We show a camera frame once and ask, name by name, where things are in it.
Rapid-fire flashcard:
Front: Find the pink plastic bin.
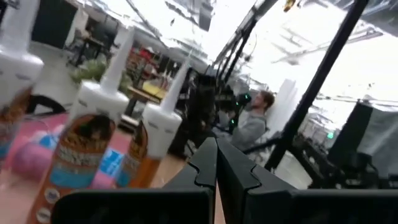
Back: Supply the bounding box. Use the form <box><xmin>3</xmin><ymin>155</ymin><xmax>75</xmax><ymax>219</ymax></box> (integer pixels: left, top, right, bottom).
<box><xmin>0</xmin><ymin>112</ymin><xmax>147</xmax><ymax>190</ymax></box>

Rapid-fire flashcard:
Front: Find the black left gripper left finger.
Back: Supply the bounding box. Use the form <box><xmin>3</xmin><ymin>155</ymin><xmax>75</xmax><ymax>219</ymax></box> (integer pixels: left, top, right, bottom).
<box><xmin>50</xmin><ymin>137</ymin><xmax>218</xmax><ymax>224</ymax></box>

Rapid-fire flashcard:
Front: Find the orange sealant tube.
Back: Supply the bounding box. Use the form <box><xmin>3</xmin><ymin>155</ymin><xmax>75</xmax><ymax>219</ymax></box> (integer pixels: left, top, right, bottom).
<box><xmin>116</xmin><ymin>57</ymin><xmax>191</xmax><ymax>189</ymax></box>
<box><xmin>0</xmin><ymin>0</ymin><xmax>45</xmax><ymax>170</ymax></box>
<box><xmin>26</xmin><ymin>27</ymin><xmax>137</xmax><ymax>224</ymax></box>

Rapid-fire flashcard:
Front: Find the black upright frame post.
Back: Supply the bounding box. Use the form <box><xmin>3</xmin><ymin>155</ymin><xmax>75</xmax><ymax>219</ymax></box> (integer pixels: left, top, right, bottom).
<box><xmin>264</xmin><ymin>0</ymin><xmax>370</xmax><ymax>171</ymax></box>

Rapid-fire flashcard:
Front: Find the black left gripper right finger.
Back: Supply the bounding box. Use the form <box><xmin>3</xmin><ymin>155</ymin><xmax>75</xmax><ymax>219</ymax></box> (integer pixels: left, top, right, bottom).
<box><xmin>216</xmin><ymin>138</ymin><xmax>398</xmax><ymax>224</ymax></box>

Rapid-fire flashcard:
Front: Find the grey fabric backdrop screen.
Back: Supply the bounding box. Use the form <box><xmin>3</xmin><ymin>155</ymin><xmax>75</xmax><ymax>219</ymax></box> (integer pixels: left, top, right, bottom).
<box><xmin>328</xmin><ymin>101</ymin><xmax>398</xmax><ymax>178</ymax></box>

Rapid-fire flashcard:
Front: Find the person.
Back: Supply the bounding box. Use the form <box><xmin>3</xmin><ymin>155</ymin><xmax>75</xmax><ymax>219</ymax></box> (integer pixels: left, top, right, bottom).
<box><xmin>229</xmin><ymin>90</ymin><xmax>276</xmax><ymax>152</ymax></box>

